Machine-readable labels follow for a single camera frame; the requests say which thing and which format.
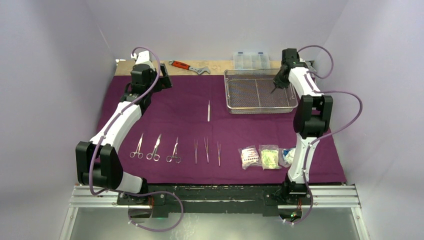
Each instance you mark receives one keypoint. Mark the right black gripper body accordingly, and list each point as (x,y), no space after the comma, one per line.
(280,79)

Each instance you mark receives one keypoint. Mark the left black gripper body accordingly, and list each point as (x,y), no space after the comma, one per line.
(162,82)

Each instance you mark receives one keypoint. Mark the clear plastic compartment box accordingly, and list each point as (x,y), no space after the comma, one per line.
(251,60)

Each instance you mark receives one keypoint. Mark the metal wire mesh tray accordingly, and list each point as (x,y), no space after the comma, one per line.
(248,91)

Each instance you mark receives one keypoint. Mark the steel hemostat clamp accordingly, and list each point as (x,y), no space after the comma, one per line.
(174,156)
(137,152)

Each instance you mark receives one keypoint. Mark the steel surgical scissors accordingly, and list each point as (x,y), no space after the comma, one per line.
(153,155)

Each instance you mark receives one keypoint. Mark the steel forceps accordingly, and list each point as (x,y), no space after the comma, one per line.
(219,153)
(206,145)
(195,151)

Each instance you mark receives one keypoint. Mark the green white gauze packet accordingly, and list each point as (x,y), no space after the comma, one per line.
(270,156)

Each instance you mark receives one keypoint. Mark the blue white gauze packet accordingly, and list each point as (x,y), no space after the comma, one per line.
(286,156)

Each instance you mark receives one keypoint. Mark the pink white gauze packet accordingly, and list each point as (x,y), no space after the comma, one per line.
(249,157)

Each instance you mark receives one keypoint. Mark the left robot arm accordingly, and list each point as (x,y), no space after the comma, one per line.
(97,161)

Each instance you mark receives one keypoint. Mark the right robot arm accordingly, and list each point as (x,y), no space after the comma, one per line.
(311,121)

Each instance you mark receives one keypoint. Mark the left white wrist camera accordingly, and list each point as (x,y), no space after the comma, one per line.
(143,57)

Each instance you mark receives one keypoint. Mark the orange handled adjustable wrench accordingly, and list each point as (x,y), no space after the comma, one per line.
(182,65)

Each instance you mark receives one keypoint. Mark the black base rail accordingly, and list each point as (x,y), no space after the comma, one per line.
(262,199)

